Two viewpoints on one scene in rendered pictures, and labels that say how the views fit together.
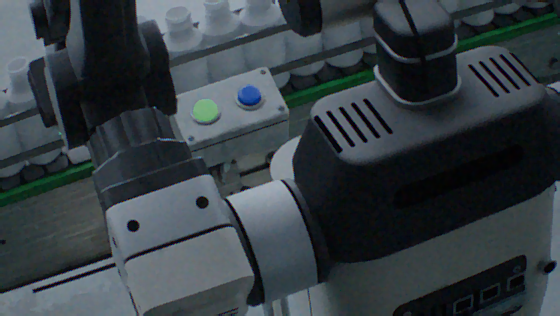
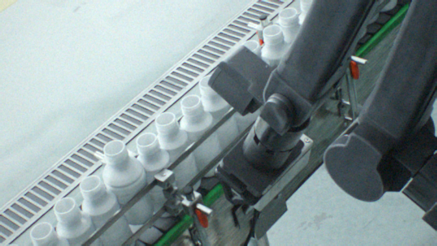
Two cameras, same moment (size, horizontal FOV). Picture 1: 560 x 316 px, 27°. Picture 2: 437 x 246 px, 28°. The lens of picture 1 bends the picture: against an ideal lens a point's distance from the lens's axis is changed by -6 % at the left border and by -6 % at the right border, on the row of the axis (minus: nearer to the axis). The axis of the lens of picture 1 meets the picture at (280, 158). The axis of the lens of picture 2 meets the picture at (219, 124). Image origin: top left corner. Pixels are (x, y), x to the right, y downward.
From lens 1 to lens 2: 0.63 m
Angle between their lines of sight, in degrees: 18
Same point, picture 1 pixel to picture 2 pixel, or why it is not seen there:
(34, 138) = (118, 237)
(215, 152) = (275, 189)
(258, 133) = (296, 164)
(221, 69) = (225, 133)
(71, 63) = (379, 130)
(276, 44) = not seen: hidden behind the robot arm
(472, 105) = not seen: outside the picture
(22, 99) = (105, 209)
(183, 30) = (201, 112)
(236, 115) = not seen: hidden behind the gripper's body
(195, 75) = (214, 143)
